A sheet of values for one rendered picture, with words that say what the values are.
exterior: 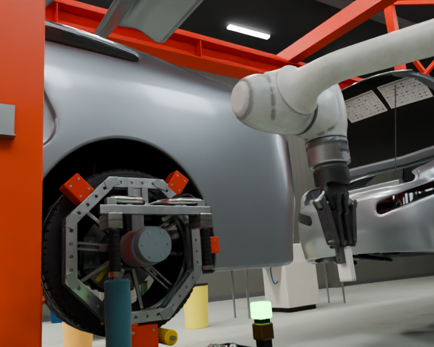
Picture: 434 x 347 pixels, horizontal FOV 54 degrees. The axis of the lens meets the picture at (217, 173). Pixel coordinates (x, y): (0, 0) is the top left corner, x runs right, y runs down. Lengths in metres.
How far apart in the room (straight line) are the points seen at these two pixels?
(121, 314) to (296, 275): 6.00
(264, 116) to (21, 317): 0.71
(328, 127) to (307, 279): 6.67
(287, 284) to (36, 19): 6.35
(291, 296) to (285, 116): 6.51
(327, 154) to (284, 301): 6.41
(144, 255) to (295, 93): 0.90
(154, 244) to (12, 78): 0.71
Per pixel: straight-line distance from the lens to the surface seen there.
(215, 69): 5.03
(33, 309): 1.13
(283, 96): 0.80
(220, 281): 11.11
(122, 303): 1.50
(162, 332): 1.75
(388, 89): 4.50
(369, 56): 0.78
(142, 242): 1.52
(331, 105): 0.93
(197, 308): 6.08
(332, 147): 0.92
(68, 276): 1.58
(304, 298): 7.45
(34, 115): 1.20
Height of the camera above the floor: 0.75
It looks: 13 degrees up
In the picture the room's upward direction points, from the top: 4 degrees counter-clockwise
